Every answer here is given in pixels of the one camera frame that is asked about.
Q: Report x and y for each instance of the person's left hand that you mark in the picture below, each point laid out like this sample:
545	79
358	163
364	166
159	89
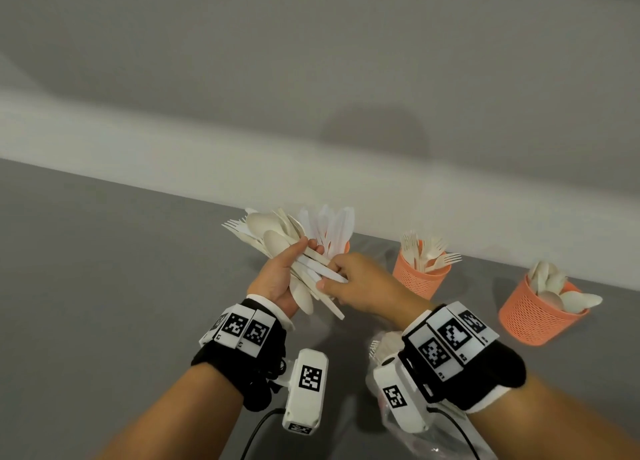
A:
272	284

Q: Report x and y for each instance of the person's right hand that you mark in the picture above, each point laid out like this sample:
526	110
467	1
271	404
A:
370	284

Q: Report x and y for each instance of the bunch of white spoons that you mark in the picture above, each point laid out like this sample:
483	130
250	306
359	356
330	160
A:
580	300

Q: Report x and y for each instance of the bundle of white cutlery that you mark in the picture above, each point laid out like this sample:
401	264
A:
265	229

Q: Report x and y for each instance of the person's left forearm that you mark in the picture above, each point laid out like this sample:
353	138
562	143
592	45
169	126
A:
175	419

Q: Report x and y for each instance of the clear plastic bag of cutlery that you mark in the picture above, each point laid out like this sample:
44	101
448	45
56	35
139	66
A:
390	344

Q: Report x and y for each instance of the white plastic knife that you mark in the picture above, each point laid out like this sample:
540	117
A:
325	270

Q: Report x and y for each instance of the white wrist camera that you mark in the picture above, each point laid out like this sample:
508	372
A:
400	394
306	389

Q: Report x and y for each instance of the person's right forearm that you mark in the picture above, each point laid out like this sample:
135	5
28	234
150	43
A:
550	424

